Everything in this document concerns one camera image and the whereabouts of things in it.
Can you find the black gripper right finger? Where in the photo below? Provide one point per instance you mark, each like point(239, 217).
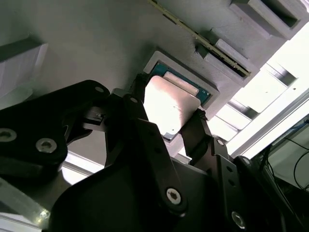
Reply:
point(200, 149)

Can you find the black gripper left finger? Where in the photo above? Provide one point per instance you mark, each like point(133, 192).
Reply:
point(36, 120)

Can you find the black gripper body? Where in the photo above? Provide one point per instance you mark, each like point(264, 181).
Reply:
point(120, 198)

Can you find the silver CPU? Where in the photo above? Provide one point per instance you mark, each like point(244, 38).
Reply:
point(169, 106)

